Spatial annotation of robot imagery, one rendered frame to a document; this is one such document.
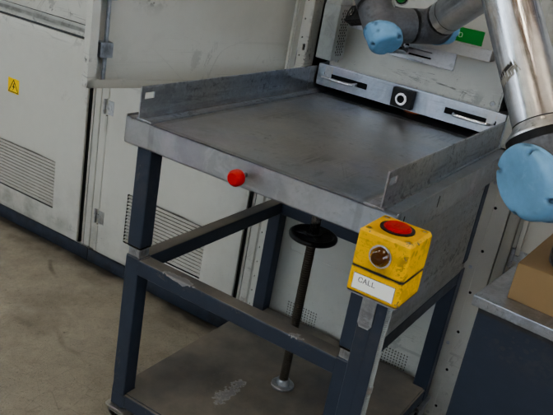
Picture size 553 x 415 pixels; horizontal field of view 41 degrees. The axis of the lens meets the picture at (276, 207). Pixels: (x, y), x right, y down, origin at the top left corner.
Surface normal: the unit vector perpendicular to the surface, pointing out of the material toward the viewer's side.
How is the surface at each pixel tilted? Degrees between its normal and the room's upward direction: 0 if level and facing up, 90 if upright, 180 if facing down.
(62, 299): 0
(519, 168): 100
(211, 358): 0
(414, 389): 0
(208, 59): 90
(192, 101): 90
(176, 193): 90
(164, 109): 90
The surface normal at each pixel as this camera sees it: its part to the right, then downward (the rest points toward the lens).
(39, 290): 0.17, -0.92
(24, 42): -0.54, 0.22
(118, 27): 0.62, 0.38
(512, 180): -0.90, 0.18
